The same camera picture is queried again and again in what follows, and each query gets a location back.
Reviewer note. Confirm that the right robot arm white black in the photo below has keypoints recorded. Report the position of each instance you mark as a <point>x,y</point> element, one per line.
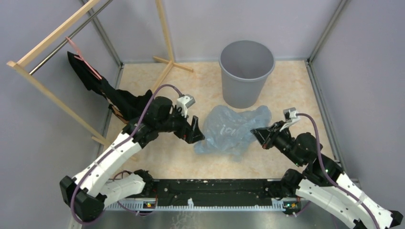
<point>323,182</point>

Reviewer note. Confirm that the light blue plastic trash bag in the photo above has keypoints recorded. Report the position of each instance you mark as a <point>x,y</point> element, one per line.
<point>228,132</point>

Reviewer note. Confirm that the metal rack rod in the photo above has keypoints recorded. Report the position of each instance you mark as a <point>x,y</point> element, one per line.
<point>73,34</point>

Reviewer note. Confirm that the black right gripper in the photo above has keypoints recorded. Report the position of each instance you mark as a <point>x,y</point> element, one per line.
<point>267,135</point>

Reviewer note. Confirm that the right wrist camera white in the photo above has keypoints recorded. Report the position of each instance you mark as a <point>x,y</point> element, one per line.
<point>291,117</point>

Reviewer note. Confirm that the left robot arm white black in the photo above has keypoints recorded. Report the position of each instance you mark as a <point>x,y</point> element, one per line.
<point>91,191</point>

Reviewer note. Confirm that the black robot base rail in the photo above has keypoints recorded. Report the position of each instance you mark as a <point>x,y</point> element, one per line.
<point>216,195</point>

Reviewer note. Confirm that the black cloth garment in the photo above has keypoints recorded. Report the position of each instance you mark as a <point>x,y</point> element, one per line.
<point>123,104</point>

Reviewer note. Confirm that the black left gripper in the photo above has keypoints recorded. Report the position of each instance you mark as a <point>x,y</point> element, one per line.
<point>190,133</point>

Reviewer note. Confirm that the pink clothes hanger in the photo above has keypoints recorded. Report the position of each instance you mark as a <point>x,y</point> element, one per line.
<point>81,57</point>

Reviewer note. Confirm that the grey plastic trash bin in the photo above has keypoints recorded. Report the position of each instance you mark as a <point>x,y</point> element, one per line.
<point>245,66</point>

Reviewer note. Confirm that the aluminium corner frame post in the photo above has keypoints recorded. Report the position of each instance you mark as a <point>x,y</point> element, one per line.
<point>336,15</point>

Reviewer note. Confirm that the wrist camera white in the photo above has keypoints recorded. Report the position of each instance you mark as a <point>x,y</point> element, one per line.
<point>291,117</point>
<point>183,103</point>

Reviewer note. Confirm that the wooden clothes rack frame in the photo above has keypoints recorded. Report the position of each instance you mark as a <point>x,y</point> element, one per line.
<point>27,116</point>

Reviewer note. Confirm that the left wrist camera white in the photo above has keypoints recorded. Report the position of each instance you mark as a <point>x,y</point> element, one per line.
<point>183,103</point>

